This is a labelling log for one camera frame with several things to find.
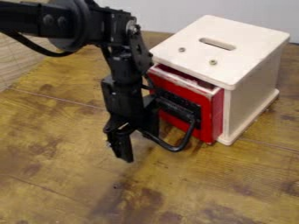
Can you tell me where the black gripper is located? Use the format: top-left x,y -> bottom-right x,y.
100,80 -> 158,163

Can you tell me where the red drawer with black handle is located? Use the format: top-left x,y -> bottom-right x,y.
144,64 -> 224,152

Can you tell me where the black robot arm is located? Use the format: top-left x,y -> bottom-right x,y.
0,0 -> 153,163

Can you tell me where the white wooden drawer box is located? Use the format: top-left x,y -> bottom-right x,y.
150,15 -> 289,145

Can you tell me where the black cable loop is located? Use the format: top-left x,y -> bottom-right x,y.
141,71 -> 156,90

